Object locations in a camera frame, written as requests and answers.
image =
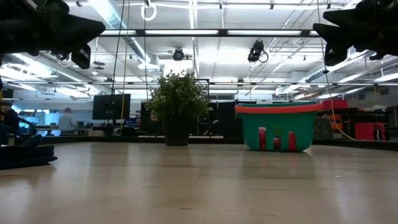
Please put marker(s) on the person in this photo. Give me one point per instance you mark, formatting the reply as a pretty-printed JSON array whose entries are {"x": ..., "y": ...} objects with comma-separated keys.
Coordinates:
[
  {"x": 67, "y": 123},
  {"x": 9, "y": 121}
]

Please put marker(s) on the teal basket with orange rim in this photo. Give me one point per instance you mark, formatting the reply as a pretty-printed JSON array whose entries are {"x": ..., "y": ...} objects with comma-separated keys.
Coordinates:
[{"x": 248, "y": 130}]

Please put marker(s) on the navy blue folded cloth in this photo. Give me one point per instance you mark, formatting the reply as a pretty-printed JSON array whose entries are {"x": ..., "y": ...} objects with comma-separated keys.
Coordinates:
[{"x": 25, "y": 155}]

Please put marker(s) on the black overhead camera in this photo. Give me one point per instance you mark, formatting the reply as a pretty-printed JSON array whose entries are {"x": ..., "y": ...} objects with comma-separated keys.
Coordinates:
[{"x": 255, "y": 51}]

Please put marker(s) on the black divider panel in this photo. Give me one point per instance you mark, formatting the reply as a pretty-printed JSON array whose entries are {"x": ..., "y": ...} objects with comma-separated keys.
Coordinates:
[{"x": 227, "y": 119}]

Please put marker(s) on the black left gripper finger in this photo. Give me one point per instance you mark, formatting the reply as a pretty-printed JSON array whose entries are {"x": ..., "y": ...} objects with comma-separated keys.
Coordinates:
[
  {"x": 84, "y": 32},
  {"x": 81, "y": 57}
]

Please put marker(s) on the black overhead crossbar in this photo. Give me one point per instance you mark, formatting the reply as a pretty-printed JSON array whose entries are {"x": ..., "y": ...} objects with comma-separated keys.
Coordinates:
[{"x": 140, "y": 32}]

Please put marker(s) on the black aluminium table frame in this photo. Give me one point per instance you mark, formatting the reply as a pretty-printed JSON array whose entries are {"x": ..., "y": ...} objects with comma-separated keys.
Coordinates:
[{"x": 217, "y": 140}]

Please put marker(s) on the green plant in dark pot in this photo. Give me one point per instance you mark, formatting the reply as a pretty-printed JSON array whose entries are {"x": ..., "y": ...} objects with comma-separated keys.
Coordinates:
[{"x": 177, "y": 99}]

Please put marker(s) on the black round ceiling device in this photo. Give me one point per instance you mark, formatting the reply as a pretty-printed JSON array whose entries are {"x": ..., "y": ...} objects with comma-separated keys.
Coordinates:
[{"x": 178, "y": 54}]

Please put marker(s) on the red box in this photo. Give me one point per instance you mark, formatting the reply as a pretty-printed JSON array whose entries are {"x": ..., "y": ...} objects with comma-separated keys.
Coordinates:
[{"x": 335, "y": 104}]

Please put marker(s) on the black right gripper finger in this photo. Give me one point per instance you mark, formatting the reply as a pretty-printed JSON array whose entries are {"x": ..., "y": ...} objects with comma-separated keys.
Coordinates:
[
  {"x": 335, "y": 54},
  {"x": 334, "y": 34}
]

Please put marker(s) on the red bell pepper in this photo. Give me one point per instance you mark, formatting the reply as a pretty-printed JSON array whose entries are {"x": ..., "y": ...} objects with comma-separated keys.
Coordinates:
[{"x": 262, "y": 138}]

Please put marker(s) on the black workbench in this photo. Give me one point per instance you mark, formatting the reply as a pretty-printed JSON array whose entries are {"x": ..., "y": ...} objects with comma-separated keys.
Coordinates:
[{"x": 349, "y": 111}]

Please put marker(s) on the black background monitor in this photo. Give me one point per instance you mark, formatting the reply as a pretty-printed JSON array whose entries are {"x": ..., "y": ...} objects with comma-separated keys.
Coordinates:
[{"x": 112, "y": 107}]

